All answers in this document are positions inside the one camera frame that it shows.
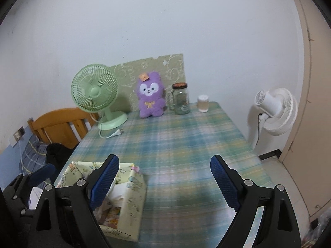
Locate black garment on bed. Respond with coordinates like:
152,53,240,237
46,143,79,168

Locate purple plush toy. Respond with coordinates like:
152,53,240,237
136,71,166,118

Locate white socks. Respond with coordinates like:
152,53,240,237
106,180,127,203

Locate beige wooden door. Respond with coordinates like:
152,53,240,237
280,0,330,221

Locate white fan power cord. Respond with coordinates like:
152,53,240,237
90,113,125,139

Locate blue plaid pillow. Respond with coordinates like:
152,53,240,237
19,134,47,175

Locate cotton swab container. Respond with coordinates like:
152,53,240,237
197,95,209,113

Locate green desk fan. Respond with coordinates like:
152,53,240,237
71,64,127,131

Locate white standing fan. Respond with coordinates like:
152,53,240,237
252,87,298,155

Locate yellow cartoon sock pack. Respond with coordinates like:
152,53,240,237
99,207,121,229

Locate glass mason jar mug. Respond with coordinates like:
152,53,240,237
168,82,190,115

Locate wooden bed headboard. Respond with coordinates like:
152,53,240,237
28,107,99,148

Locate wall power outlet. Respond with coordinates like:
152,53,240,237
13,127,26,142

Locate patterned cardboard backdrop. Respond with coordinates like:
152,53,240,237
110,54,186,113

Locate yellow cartoon storage box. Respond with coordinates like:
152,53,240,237
55,161,148,242

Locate plaid tablecloth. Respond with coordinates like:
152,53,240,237
70,103,273,247

